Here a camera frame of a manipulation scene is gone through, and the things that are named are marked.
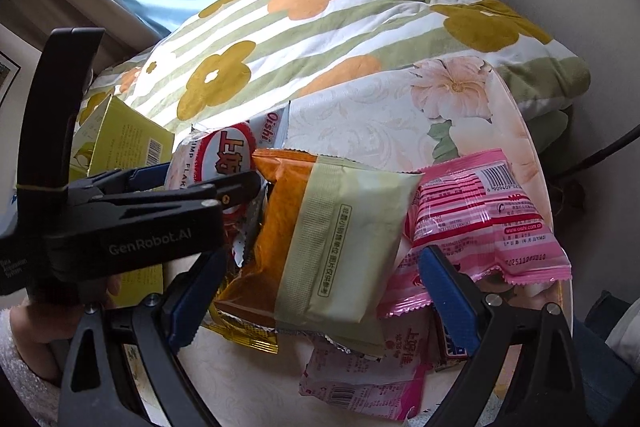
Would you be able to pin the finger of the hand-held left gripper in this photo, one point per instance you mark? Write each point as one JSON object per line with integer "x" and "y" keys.
{"x": 235, "y": 189}
{"x": 150, "y": 177}

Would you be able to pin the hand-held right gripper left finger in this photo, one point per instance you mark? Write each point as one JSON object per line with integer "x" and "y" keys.
{"x": 192, "y": 302}

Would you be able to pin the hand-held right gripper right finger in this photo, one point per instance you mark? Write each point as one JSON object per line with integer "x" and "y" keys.
{"x": 450, "y": 302}

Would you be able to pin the yellow-green cardboard box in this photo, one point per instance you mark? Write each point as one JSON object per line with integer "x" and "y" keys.
{"x": 120, "y": 132}

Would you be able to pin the gold yellow snack packet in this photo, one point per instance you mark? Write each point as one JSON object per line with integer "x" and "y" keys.
{"x": 245, "y": 337}

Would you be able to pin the pink striped snack packet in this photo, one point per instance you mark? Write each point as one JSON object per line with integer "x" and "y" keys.
{"x": 475, "y": 217}

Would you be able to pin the pale yellow snack packet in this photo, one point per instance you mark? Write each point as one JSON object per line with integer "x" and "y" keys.
{"x": 340, "y": 247}

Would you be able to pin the pink white snack packet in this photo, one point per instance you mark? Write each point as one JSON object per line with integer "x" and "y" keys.
{"x": 360, "y": 382}

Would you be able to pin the person's left forearm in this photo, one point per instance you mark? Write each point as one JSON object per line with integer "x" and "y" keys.
{"x": 20, "y": 387}

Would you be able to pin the person's left hand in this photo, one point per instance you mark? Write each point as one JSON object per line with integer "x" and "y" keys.
{"x": 35, "y": 337}

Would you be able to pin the blue white snack packet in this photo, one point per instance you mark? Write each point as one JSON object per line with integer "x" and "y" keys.
{"x": 450, "y": 349}

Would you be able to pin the person's blue jeans leg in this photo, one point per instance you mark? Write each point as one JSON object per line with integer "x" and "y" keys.
{"x": 595, "y": 367}

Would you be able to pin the striped flower blanket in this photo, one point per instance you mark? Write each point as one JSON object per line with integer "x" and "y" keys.
{"x": 325, "y": 32}

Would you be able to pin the picture frame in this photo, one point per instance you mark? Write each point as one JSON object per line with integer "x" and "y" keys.
{"x": 6, "y": 74}

